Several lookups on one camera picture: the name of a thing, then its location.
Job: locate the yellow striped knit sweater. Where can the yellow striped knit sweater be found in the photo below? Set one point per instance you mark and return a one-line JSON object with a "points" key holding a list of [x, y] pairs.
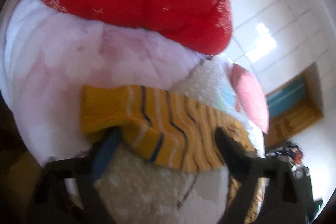
{"points": [[160, 127]]}

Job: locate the white glossy wardrobe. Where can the white glossy wardrobe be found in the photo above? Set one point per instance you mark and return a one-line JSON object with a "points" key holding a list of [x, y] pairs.
{"points": [[278, 39]]}

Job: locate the pink pillow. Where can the pink pillow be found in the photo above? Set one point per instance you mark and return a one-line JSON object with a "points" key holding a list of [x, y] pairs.
{"points": [[251, 96]]}

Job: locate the cluttered dark shelf rack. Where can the cluttered dark shelf rack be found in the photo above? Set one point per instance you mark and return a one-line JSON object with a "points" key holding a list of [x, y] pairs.
{"points": [[291, 153]]}

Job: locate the pale pink bed sheet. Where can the pale pink bed sheet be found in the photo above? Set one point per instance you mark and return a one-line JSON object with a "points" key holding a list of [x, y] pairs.
{"points": [[48, 56]]}

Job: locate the brown wooden door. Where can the brown wooden door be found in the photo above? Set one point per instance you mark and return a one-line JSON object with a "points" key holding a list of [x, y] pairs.
{"points": [[293, 107]]}

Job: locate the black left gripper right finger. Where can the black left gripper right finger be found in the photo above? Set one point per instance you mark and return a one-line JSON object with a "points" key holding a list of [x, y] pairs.
{"points": [[282, 201]]}

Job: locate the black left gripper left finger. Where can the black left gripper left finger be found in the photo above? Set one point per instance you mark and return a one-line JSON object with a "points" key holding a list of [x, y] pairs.
{"points": [[51, 203]]}

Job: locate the patterned quilted bedspread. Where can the patterned quilted bedspread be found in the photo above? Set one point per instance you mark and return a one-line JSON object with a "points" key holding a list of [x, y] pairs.
{"points": [[135, 191]]}

